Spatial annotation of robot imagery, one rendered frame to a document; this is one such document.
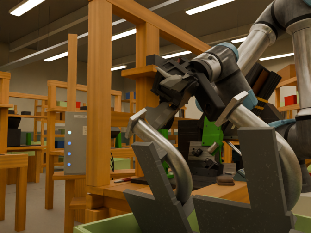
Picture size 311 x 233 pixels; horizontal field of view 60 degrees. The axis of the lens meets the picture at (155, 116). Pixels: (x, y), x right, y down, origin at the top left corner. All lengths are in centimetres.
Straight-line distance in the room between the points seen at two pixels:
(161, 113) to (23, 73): 1149
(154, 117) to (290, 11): 56
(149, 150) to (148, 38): 140
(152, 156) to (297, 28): 66
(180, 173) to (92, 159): 97
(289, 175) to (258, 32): 67
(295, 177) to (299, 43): 59
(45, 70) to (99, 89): 1109
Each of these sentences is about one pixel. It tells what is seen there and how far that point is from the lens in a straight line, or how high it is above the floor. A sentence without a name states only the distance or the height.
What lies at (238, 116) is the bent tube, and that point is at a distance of 40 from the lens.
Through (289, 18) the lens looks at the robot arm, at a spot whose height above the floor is 149.
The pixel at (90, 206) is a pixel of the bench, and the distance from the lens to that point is 147.
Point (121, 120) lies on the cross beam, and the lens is 162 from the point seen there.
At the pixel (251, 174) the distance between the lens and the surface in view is 39.
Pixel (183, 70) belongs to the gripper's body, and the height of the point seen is 128.
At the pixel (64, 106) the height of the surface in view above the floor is 202.
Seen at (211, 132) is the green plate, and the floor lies 115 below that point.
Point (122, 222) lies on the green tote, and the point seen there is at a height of 95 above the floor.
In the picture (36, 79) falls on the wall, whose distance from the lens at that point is 1222.
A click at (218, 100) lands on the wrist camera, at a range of 58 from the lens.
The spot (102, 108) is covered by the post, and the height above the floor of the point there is 127.
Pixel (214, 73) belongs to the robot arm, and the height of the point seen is 129.
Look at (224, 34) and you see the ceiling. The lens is 966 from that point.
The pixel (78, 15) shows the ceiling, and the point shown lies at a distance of 820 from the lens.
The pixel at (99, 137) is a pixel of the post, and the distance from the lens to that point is 139.
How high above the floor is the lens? 114
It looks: 4 degrees up
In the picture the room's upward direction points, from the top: straight up
